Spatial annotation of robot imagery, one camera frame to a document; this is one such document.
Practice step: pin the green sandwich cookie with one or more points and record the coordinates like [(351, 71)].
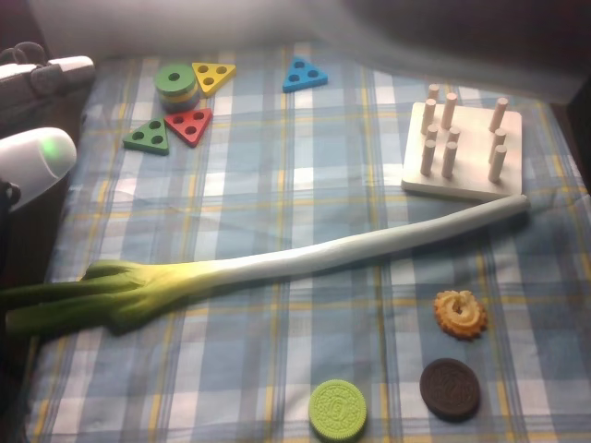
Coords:
[(338, 410)]

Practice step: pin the yellow butter cookie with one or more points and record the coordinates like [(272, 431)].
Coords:
[(445, 318)]

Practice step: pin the green triangle block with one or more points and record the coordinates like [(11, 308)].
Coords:
[(147, 148)]

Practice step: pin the dark brown sandwich cookie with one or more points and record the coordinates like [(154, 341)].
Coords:
[(449, 386)]

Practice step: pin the leek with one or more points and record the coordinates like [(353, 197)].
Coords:
[(323, 254)]

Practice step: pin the yellow triangle block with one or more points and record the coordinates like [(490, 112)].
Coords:
[(211, 74)]

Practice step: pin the blue plaid tablecloth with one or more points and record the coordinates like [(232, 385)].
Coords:
[(277, 184)]

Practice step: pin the blue triangle block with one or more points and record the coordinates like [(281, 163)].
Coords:
[(305, 83)]

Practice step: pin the red triangle block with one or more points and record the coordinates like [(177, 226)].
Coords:
[(189, 121)]

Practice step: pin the white wooden peg board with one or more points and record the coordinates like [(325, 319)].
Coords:
[(473, 175)]

